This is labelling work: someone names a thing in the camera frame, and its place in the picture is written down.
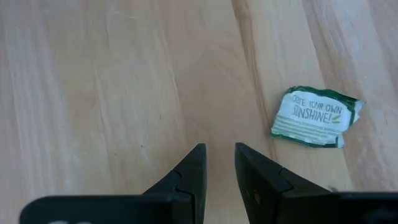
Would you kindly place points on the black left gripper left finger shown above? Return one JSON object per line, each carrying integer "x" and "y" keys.
{"x": 183, "y": 199}

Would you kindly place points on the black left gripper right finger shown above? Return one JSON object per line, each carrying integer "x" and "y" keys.
{"x": 264, "y": 193}

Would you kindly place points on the green-edged white sweetener packet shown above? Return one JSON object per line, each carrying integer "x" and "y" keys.
{"x": 314, "y": 116}

